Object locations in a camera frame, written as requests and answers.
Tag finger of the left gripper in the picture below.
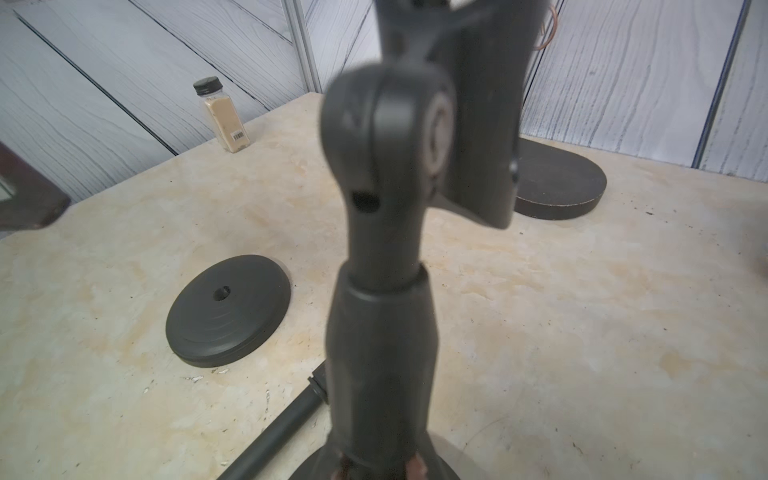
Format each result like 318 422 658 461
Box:
1 144 71 231

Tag spice jar black lid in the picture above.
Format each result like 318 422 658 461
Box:
192 76 252 154

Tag dark oval stand base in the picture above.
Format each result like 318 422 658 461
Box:
514 139 607 221

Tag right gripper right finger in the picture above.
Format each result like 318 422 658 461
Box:
406 454 428 480

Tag black round stand base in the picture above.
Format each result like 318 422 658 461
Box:
289 433 459 480

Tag black microphone stand pole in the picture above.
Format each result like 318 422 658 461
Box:
320 1 547 472

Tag spare black microphone pole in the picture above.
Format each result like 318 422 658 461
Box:
218 362 328 480

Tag aluminium left corner post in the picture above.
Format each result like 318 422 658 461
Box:
282 0 323 93

